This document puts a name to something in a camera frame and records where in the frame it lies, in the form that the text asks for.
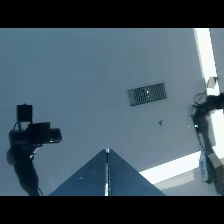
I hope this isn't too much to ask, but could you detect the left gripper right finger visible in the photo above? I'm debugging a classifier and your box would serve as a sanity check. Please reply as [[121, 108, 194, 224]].
[[107, 148, 166, 197]]

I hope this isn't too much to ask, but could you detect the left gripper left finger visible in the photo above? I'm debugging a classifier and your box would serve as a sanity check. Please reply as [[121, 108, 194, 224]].
[[49, 148, 108, 197]]

